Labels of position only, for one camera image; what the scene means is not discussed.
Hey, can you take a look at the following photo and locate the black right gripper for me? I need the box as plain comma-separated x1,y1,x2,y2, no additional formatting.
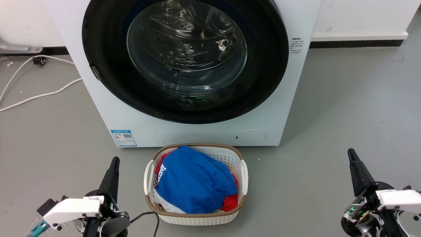
340,148,411,237

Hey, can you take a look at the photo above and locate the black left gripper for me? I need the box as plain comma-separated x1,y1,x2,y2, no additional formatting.
82,157,131,237

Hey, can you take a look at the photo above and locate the black round glass washer door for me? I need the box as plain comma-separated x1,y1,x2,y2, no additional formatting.
82,0,289,124

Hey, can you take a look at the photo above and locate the white front-load washing machine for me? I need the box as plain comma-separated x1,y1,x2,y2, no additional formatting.
44,0,323,147

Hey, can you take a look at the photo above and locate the blue energy label sticker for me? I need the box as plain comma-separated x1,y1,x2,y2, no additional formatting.
111,130,137,147

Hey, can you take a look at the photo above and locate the blue garment with white print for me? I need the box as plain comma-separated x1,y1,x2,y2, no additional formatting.
154,145,238,214

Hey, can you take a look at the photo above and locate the teal connector plug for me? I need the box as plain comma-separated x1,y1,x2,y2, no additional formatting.
26,220,50,237

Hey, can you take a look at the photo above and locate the white woven laundry basket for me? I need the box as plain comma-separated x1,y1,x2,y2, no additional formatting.
144,143,249,226

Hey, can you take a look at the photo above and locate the round filter cover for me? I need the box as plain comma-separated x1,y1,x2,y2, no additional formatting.
235,129,267,146

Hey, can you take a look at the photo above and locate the small text sticker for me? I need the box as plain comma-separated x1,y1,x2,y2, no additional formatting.
289,37,304,55

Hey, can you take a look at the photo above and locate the white floor cable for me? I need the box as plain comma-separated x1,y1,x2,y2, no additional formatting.
0,55,75,101
0,78,82,112

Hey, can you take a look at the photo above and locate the grey metal bracket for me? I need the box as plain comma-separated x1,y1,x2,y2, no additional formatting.
0,37,43,54

